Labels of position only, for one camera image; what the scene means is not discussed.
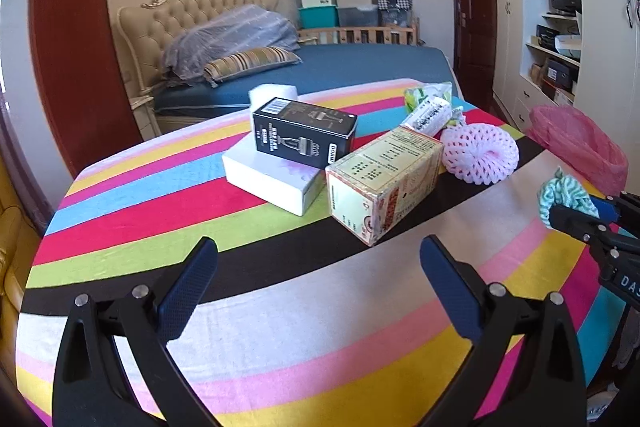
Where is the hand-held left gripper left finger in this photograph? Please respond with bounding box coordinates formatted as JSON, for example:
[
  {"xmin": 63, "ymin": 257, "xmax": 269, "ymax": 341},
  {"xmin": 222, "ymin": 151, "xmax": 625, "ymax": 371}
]
[{"xmin": 52, "ymin": 236, "xmax": 219, "ymax": 427}]

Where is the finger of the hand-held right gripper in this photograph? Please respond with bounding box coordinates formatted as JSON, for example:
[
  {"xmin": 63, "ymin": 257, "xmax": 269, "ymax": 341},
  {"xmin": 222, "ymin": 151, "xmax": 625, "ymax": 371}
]
[
  {"xmin": 594, "ymin": 192, "xmax": 640, "ymax": 228},
  {"xmin": 544, "ymin": 204, "xmax": 640, "ymax": 260}
]

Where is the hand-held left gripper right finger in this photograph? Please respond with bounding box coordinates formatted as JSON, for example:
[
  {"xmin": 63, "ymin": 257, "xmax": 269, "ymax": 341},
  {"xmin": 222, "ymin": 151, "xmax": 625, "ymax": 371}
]
[{"xmin": 420, "ymin": 234, "xmax": 587, "ymax": 427}]

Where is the green white wavy cloth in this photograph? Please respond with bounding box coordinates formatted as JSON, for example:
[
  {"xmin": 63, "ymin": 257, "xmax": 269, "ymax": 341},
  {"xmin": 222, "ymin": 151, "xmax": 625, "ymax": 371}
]
[{"xmin": 537, "ymin": 167, "xmax": 601, "ymax": 228}]

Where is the bin with pink bag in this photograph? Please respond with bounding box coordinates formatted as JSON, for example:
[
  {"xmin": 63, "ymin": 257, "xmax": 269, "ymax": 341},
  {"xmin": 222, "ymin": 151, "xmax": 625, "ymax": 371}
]
[{"xmin": 527, "ymin": 104, "xmax": 629, "ymax": 198}]

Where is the white box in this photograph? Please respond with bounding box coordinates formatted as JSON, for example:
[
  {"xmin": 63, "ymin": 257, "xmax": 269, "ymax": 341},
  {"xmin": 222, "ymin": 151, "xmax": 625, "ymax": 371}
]
[{"xmin": 221, "ymin": 139, "xmax": 323, "ymax": 216}]

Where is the green plastic bag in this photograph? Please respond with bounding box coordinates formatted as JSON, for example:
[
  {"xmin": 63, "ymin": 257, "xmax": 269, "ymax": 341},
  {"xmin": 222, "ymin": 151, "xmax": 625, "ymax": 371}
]
[{"xmin": 402, "ymin": 82, "xmax": 466, "ymax": 128}]

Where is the rainbow striped tablecloth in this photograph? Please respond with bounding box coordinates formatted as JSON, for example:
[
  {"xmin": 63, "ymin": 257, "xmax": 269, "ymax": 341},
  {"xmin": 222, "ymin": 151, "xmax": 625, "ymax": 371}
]
[{"xmin": 15, "ymin": 78, "xmax": 631, "ymax": 427}]

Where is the pink foam fruit net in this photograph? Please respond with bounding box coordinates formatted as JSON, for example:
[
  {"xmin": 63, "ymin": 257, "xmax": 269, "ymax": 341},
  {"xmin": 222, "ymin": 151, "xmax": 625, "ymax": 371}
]
[{"xmin": 440, "ymin": 123, "xmax": 519, "ymax": 185}]

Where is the yellowish printed cardboard box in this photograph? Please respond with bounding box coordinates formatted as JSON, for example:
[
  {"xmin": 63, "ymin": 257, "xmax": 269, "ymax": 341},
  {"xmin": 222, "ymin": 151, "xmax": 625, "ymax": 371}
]
[{"xmin": 325, "ymin": 127, "xmax": 445, "ymax": 248}]

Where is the black safe box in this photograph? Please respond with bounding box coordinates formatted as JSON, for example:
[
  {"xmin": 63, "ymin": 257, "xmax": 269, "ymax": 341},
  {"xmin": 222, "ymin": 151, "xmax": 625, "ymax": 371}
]
[{"xmin": 545, "ymin": 58, "xmax": 576, "ymax": 90}]

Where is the cream nightstand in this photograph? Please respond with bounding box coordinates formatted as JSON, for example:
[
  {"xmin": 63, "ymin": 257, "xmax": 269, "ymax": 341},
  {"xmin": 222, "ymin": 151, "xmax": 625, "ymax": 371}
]
[{"xmin": 127, "ymin": 92, "xmax": 163, "ymax": 142}]

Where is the white printed packet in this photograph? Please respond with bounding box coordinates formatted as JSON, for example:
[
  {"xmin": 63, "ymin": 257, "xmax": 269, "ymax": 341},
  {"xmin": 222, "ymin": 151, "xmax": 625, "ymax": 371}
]
[{"xmin": 402, "ymin": 94, "xmax": 453, "ymax": 132}]

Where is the black shelf device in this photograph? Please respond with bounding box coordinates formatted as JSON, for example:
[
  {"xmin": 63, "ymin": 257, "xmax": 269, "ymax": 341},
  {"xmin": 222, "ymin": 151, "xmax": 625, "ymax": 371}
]
[{"xmin": 536, "ymin": 24, "xmax": 561, "ymax": 48}]

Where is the yellow chair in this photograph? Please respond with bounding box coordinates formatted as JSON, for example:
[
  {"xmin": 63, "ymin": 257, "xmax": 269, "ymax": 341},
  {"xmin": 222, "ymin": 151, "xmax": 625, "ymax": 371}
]
[{"xmin": 0, "ymin": 152, "xmax": 43, "ymax": 358}]

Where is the black product box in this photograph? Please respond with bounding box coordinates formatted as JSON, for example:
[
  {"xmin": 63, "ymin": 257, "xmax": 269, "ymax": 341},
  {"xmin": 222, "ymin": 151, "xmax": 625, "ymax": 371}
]
[{"xmin": 252, "ymin": 97, "xmax": 358, "ymax": 168}]

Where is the white built-in wardrobe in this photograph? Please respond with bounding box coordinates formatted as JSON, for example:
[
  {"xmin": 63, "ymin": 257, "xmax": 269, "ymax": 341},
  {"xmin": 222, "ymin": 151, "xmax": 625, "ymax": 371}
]
[{"xmin": 487, "ymin": 0, "xmax": 640, "ymax": 142}]

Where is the white foam roll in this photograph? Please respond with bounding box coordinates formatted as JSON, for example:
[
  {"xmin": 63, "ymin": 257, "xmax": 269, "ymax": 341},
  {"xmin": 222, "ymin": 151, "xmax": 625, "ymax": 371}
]
[{"xmin": 248, "ymin": 82, "xmax": 299, "ymax": 110}]

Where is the brown wooden door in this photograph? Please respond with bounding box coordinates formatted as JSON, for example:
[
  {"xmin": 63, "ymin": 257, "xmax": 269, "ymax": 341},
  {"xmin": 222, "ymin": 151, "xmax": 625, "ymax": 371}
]
[{"xmin": 448, "ymin": 0, "xmax": 496, "ymax": 108}]

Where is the striped pillow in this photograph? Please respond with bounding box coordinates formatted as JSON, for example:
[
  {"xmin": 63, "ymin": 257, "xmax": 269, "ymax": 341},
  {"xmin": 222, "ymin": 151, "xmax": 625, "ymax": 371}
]
[{"xmin": 202, "ymin": 46, "xmax": 303, "ymax": 86}]

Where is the blue bed mattress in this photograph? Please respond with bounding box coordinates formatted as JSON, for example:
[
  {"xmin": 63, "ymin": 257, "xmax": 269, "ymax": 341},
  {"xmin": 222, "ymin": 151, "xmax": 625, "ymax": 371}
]
[{"xmin": 150, "ymin": 44, "xmax": 458, "ymax": 120}]

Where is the grey blue folded quilt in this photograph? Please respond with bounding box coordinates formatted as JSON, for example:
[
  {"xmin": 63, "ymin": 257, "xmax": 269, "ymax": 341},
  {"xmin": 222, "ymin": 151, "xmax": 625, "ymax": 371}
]
[{"xmin": 162, "ymin": 4, "xmax": 302, "ymax": 85}]

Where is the dark storage bag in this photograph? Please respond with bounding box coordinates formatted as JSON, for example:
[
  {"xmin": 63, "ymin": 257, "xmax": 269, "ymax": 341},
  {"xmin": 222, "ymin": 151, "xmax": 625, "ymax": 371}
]
[{"xmin": 378, "ymin": 8, "xmax": 415, "ymax": 28}]

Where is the beige tufted headboard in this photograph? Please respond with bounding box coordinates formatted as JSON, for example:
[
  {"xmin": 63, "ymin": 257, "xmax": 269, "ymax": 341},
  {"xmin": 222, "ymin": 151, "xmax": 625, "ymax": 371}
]
[{"xmin": 116, "ymin": 0, "xmax": 281, "ymax": 108}]

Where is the clear grey storage box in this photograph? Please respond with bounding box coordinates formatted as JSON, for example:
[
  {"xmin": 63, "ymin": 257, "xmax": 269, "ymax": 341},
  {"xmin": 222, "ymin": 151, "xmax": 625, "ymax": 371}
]
[{"xmin": 336, "ymin": 5, "xmax": 381, "ymax": 28}]

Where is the teal storage box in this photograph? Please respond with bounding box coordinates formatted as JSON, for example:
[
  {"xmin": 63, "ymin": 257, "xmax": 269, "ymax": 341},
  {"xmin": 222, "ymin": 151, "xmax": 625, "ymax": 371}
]
[{"xmin": 298, "ymin": 5, "xmax": 337, "ymax": 29}]

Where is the wooden crib rail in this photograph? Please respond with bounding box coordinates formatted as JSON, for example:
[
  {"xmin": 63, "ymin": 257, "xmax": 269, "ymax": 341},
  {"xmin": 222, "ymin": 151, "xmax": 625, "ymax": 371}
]
[{"xmin": 297, "ymin": 18, "xmax": 420, "ymax": 46}]

